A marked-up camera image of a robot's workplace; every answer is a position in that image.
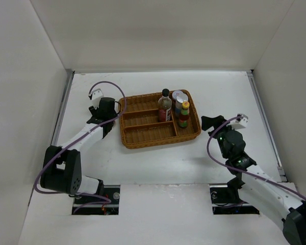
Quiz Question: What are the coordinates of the silver lid peppercorn jar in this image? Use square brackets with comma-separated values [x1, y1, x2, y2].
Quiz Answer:
[174, 93, 188, 118]

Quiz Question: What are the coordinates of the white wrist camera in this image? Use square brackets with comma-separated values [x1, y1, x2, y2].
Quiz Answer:
[88, 88, 104, 101]
[232, 114, 248, 130]

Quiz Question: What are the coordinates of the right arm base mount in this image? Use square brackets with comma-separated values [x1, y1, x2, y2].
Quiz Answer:
[210, 177, 260, 215]

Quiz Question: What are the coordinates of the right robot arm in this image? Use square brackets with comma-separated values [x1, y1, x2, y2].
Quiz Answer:
[201, 114, 306, 244]

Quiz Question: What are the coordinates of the brown wicker divided basket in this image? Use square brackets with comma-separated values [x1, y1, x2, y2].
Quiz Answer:
[119, 89, 201, 149]

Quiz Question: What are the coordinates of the yellow cap chili sauce bottle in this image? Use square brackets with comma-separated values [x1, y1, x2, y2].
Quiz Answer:
[178, 101, 190, 128]

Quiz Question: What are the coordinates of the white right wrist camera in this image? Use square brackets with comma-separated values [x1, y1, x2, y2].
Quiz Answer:
[232, 114, 248, 130]

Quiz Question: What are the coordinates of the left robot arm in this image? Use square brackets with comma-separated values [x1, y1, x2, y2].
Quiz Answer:
[40, 97, 118, 204]

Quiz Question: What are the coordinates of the black cap clear vinegar bottle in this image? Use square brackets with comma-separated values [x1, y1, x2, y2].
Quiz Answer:
[158, 88, 172, 122]

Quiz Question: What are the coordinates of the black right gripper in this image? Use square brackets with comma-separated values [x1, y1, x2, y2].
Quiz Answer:
[201, 115, 238, 159]

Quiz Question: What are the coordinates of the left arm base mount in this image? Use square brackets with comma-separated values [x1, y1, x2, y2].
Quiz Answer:
[71, 185, 121, 215]

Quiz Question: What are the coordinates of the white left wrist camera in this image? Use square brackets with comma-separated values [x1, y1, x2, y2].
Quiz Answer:
[88, 88, 104, 101]

